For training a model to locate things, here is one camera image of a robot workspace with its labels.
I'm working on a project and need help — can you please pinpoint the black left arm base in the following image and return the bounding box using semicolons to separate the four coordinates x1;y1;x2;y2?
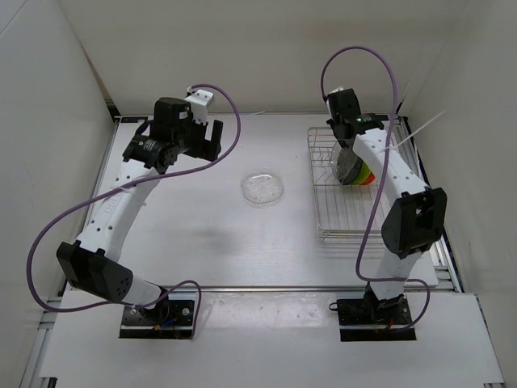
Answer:
119;293;198;340

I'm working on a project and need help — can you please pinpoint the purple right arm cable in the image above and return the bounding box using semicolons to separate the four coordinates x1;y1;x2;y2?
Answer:
320;45;431;336

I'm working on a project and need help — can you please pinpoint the aluminium frame rail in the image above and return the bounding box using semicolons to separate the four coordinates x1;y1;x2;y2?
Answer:
68;285;457;293

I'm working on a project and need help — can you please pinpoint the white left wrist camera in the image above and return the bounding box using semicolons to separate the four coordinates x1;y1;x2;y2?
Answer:
185;86;214;125

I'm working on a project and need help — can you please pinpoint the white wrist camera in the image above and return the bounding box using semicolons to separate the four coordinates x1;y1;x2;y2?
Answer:
326;86;344;101
185;86;214;125

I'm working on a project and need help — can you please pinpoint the chrome wire dish rack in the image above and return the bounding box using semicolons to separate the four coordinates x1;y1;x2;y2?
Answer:
307;127;378;242

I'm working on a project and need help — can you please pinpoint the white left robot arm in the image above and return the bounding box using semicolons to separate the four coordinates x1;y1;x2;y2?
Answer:
57;90;223;324

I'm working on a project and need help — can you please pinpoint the clear glass plate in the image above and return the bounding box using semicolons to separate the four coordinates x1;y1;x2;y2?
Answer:
330;141;357;184
240;169;284;208

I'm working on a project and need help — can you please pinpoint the white zip tie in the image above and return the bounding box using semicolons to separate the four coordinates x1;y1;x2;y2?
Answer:
383;111;446;151

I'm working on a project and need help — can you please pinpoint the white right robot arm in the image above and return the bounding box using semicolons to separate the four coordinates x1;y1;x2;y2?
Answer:
326;87;448;323

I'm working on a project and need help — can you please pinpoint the orange plate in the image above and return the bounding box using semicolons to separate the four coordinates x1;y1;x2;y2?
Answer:
364;173;376;185

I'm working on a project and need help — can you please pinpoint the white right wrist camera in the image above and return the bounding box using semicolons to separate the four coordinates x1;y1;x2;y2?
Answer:
326;86;344;101

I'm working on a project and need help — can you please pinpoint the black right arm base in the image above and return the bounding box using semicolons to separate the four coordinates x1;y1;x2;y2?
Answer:
329;285;417;343

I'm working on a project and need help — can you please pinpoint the black plate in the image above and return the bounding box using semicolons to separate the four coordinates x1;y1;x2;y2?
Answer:
338;157;362;185

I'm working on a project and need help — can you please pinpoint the lime green plate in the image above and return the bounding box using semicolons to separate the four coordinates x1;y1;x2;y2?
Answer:
351;162;371;186

